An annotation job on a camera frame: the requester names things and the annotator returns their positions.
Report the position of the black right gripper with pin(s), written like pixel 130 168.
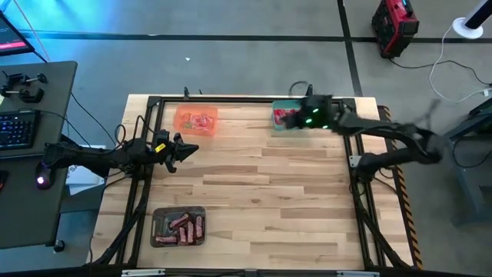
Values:
pixel 317 111

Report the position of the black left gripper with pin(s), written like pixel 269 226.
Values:
pixel 163 146

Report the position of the red KitKat candy bar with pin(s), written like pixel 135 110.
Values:
pixel 283 112
pixel 283 121

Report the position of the green translucent plastic bin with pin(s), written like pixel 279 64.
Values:
pixel 278 104

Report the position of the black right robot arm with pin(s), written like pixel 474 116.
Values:
pixel 392 156

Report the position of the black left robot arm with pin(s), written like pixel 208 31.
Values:
pixel 96 157

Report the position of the orange translucent plastic bin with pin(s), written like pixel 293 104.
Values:
pixel 177 131

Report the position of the grey translucent plastic bin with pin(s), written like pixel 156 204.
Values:
pixel 161 219

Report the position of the white cardboard box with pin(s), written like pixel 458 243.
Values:
pixel 82 182

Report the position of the red black power station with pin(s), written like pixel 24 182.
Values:
pixel 396 27

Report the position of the orange black hazard strip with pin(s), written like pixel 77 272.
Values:
pixel 403 200

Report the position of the black computer mouse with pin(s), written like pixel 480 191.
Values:
pixel 44 179

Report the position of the black desk knob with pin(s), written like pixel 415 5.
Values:
pixel 58 246

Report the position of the black C-clamp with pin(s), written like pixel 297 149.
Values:
pixel 30 96
pixel 19 79

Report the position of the dark grey metal cart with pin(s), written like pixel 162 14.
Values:
pixel 473 173

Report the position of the white power plug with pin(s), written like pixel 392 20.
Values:
pixel 486 92

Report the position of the black backlit keyboard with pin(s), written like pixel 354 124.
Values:
pixel 17 129

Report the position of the white round-base floor stand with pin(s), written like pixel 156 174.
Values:
pixel 467 27

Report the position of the dark grey desk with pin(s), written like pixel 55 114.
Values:
pixel 23 215

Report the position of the black computer monitor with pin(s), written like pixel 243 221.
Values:
pixel 11 36

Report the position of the black frame clamp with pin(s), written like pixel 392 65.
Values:
pixel 309 91
pixel 186 92

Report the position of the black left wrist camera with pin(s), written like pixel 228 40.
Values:
pixel 170 166

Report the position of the white mount plate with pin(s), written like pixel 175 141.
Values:
pixel 354 160

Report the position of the silver table edge bracket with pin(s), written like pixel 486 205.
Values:
pixel 357 274
pixel 142 273

